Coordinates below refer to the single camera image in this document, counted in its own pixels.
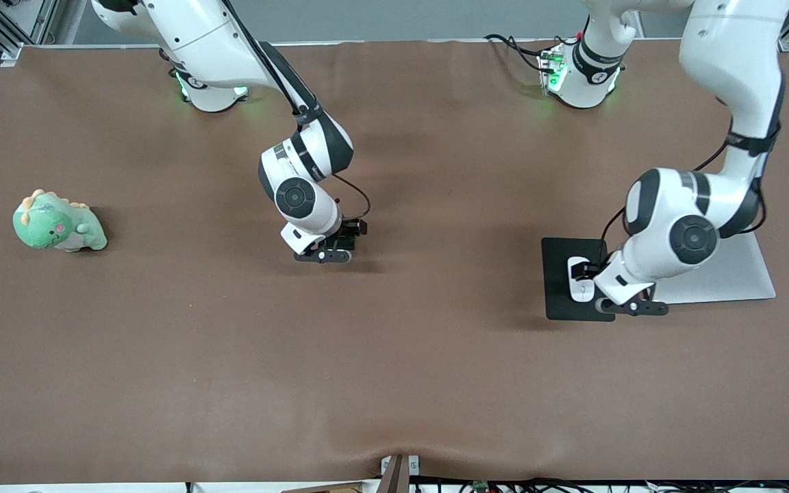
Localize black left arm base cable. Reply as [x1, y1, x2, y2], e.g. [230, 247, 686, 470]
[484, 33, 563, 75]

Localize white computer mouse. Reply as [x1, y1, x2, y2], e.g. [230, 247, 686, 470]
[568, 256, 596, 303]

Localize green dinosaur plush toy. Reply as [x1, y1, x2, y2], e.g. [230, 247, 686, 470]
[12, 190, 108, 253]

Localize silver laptop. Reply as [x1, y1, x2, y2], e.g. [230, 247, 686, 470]
[651, 231, 777, 305]

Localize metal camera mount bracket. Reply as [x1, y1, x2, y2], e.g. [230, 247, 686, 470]
[380, 454, 421, 493]

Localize brown table cover mat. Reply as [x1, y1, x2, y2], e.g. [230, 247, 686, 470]
[0, 39, 789, 485]

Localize black mouse pad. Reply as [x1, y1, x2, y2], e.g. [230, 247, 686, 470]
[541, 238, 616, 322]

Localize black left arm wrist cable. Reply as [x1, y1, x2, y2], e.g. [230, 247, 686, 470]
[599, 75, 786, 275]

